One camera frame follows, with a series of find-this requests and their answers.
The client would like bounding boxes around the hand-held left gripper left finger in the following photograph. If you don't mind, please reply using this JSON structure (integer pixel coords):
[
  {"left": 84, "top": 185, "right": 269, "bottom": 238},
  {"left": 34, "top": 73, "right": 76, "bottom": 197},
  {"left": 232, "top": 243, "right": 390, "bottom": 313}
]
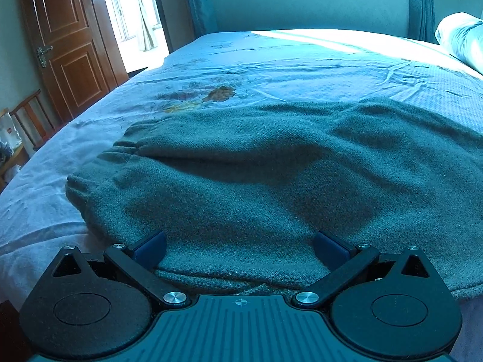
[{"left": 51, "top": 230, "right": 190, "bottom": 307}]

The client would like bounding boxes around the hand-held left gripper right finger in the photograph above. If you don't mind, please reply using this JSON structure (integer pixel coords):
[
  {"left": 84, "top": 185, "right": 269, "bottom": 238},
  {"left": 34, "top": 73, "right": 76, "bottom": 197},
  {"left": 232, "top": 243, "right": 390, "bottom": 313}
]
[{"left": 290, "top": 230, "right": 431, "bottom": 308}]

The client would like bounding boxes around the wooden side table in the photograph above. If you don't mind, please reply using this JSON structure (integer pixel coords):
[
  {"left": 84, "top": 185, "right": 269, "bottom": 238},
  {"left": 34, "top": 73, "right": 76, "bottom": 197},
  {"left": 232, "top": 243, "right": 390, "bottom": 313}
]
[{"left": 0, "top": 144, "right": 31, "bottom": 194}]

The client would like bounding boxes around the wooden chair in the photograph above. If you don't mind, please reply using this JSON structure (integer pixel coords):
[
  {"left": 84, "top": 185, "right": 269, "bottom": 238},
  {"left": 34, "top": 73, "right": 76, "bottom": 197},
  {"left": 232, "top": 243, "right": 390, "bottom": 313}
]
[{"left": 9, "top": 89, "right": 58, "bottom": 152}]

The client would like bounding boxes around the bed with floral sheet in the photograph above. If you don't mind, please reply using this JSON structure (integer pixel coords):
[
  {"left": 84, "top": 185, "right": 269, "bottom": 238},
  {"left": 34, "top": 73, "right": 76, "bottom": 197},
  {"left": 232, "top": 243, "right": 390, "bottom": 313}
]
[{"left": 0, "top": 29, "right": 483, "bottom": 362}]

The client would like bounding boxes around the white plastic bag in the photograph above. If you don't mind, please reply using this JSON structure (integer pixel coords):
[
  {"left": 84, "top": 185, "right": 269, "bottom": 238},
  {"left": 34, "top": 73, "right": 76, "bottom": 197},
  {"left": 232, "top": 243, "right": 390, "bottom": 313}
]
[{"left": 0, "top": 110, "right": 22, "bottom": 148}]

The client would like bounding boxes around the brown wooden door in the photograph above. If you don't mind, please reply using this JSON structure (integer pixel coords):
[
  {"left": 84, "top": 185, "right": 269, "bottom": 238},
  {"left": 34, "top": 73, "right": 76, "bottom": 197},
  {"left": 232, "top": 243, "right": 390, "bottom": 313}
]
[{"left": 18, "top": 0, "right": 130, "bottom": 123}]

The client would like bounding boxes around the sheer doorway curtain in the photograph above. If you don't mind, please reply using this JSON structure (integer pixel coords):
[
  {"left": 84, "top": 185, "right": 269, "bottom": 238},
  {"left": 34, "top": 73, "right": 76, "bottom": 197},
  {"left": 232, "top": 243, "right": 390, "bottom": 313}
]
[{"left": 127, "top": 0, "right": 158, "bottom": 52}]

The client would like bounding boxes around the rolled light quilt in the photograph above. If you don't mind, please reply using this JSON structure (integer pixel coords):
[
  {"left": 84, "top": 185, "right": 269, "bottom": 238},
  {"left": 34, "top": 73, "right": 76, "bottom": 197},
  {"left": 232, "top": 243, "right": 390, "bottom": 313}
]
[{"left": 434, "top": 12, "right": 483, "bottom": 77}]

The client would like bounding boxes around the blue window curtain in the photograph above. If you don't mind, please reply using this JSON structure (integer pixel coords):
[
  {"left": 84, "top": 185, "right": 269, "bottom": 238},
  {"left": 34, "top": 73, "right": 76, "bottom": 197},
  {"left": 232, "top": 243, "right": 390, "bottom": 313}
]
[
  {"left": 407, "top": 0, "right": 437, "bottom": 45},
  {"left": 186, "top": 0, "right": 220, "bottom": 41}
]

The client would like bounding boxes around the brass door handle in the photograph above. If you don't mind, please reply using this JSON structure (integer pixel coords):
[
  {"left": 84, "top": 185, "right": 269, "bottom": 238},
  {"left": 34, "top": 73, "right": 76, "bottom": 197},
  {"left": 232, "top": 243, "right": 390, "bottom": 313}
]
[{"left": 36, "top": 45, "right": 54, "bottom": 68}]

